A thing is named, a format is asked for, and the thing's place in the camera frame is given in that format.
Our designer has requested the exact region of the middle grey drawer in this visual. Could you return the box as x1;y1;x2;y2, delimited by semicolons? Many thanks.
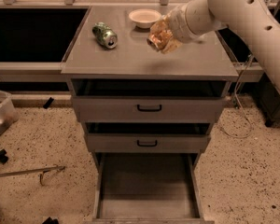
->
84;122;211;153

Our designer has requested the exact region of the orange soda can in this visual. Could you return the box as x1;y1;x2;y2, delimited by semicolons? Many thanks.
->
147;21;173;52

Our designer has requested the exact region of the dark cabinet at right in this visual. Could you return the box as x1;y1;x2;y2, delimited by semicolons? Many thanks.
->
252;74;280;127

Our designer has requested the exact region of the top grey drawer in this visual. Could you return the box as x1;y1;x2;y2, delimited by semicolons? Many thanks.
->
71;78;229;123

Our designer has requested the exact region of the green soda can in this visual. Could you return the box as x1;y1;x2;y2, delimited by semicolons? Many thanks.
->
92;22;118;49

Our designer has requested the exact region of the black floor clamp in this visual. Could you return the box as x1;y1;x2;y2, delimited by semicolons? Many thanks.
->
0;149;8;164

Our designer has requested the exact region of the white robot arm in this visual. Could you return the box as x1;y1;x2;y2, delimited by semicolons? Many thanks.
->
151;0;280;94

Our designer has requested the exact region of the white bowl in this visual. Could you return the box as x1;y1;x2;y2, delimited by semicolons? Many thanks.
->
129;9;161;29

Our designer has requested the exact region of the clear plastic bin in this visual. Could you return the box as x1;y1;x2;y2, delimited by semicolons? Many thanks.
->
0;91;19;135

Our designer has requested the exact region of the grey drawer cabinet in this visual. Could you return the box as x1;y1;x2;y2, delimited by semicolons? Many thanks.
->
61;4;240;224

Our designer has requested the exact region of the white cable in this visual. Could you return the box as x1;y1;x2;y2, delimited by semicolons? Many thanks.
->
219;54;256;140

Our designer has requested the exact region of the bottom grey drawer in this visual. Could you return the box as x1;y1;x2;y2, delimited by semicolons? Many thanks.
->
91;153;205;224

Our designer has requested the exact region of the metal grabber stick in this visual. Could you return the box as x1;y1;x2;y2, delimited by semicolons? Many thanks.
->
0;166;65;186

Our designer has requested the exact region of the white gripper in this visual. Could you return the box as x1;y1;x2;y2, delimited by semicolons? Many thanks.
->
157;4;202;54

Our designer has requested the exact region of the grey drawer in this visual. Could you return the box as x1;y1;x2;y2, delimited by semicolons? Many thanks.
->
91;153;205;224
71;78;229;123
84;122;211;153

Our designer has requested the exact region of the small black block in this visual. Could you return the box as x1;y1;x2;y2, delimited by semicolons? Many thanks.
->
43;97;54;109

